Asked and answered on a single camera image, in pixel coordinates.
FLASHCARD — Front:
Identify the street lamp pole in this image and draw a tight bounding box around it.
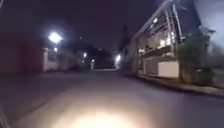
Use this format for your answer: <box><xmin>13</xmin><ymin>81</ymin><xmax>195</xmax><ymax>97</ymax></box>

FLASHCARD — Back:
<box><xmin>48</xmin><ymin>31</ymin><xmax>64</xmax><ymax>73</ymax></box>

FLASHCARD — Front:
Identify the raised kerb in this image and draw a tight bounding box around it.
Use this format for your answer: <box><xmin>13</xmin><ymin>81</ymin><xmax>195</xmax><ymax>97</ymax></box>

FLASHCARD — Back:
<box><xmin>124</xmin><ymin>73</ymin><xmax>224</xmax><ymax>99</ymax></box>

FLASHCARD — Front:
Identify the tree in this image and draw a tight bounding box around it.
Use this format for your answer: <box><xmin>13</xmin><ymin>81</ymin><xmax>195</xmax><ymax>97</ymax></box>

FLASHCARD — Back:
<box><xmin>178</xmin><ymin>26</ymin><xmax>216</xmax><ymax>86</ymax></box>

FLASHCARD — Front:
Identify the red wall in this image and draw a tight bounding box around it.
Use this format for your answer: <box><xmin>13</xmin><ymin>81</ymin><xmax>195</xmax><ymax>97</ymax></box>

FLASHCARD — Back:
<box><xmin>0</xmin><ymin>33</ymin><xmax>44</xmax><ymax>76</ymax></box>

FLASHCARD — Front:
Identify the grey asphalt road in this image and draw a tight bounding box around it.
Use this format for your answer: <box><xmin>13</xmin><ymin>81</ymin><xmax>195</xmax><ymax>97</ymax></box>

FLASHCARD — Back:
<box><xmin>0</xmin><ymin>69</ymin><xmax>224</xmax><ymax>128</ymax></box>

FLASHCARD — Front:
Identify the large building with railings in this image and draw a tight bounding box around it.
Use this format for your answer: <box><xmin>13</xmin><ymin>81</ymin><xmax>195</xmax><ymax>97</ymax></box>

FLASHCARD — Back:
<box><xmin>119</xmin><ymin>0</ymin><xmax>201</xmax><ymax>81</ymax></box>

